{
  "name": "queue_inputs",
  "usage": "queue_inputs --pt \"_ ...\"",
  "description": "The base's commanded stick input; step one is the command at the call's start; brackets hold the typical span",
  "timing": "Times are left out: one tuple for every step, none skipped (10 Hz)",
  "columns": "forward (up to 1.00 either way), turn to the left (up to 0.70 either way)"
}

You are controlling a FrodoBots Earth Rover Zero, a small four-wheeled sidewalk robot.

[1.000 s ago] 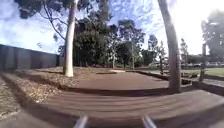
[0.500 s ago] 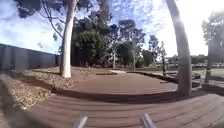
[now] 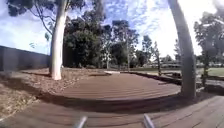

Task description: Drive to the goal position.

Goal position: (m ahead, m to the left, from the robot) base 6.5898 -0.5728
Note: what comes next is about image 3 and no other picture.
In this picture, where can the brown wooden deck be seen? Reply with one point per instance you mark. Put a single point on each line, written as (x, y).
(116, 100)

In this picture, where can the grey leaning tree trunk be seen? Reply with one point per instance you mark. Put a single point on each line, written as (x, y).
(185, 50)

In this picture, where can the small young tree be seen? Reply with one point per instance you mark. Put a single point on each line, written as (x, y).
(208, 40)

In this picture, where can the grey fence wall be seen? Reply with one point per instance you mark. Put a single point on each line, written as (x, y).
(20, 58)

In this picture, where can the pale smooth tree trunk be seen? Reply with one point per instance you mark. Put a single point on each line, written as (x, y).
(57, 43)

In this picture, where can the green grass lawn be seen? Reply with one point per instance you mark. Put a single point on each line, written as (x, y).
(213, 71)

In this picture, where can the brown mulch ground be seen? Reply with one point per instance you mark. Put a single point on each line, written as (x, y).
(30, 83)

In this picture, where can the stand of dark trees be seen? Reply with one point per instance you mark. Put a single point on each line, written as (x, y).
(96, 43)

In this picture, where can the robot's own part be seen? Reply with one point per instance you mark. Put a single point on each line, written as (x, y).
(81, 122)
(148, 121)

